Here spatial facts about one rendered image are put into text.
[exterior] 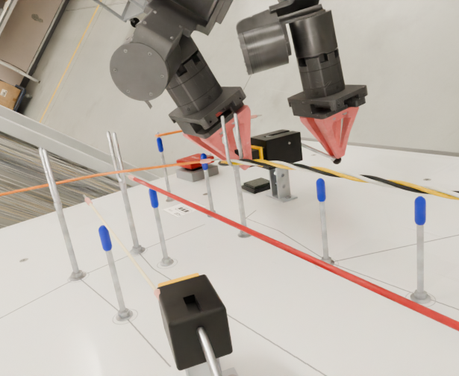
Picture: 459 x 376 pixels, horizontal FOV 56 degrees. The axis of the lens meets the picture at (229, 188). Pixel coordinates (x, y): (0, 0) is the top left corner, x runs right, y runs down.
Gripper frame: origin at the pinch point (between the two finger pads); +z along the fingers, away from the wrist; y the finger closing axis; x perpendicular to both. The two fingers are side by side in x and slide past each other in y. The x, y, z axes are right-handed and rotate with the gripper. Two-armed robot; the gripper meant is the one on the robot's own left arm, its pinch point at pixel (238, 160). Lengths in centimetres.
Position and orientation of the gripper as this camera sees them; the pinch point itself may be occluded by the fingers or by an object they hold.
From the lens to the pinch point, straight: 56.3
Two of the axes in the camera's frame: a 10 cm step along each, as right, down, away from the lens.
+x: 7.3, -6.3, 2.5
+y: 4.8, 2.0, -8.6
